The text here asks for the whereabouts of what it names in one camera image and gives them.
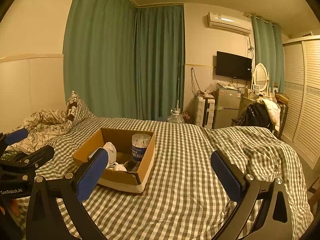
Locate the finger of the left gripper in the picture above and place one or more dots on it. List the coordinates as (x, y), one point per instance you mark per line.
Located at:
(38, 158)
(12, 138)

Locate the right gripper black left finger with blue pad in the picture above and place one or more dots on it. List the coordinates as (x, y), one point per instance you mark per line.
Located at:
(89, 173)

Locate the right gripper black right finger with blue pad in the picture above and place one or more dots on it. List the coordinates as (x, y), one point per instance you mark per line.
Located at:
(229, 175)

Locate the white sock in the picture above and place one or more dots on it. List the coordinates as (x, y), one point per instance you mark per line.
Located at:
(112, 158)

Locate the clear plastic cotton swab jar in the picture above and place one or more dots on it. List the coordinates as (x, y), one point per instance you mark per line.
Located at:
(140, 142)

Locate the person's left hand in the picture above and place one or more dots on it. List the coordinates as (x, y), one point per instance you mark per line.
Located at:
(14, 207)

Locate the floral patterned duvet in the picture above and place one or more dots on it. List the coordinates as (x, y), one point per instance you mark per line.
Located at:
(42, 127)

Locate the brown cardboard box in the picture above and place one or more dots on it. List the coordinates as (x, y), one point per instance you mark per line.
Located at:
(126, 181)

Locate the checkered grey white bed sheet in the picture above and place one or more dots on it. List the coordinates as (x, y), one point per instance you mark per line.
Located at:
(183, 198)

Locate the checkered pillow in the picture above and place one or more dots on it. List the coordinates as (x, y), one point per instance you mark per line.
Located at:
(77, 110)

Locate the black jacket on chair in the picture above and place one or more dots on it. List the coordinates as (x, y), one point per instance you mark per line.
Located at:
(261, 113)

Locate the silver mini fridge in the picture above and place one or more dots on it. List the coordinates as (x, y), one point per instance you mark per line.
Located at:
(227, 103)

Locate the white suitcase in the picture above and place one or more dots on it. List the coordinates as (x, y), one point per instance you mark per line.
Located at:
(204, 111)

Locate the large clear water jug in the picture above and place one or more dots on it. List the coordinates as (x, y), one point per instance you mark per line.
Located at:
(175, 117)

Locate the white oval vanity mirror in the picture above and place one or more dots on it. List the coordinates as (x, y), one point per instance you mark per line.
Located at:
(260, 78)

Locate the green window curtain right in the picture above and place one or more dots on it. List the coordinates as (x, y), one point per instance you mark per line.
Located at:
(269, 50)

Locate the white louvered wardrobe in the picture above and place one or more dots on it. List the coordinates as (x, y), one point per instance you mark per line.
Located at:
(301, 64)

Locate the white air conditioner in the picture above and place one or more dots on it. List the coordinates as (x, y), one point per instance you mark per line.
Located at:
(228, 23)

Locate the black wall television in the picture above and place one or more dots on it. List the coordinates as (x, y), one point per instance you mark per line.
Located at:
(234, 66)

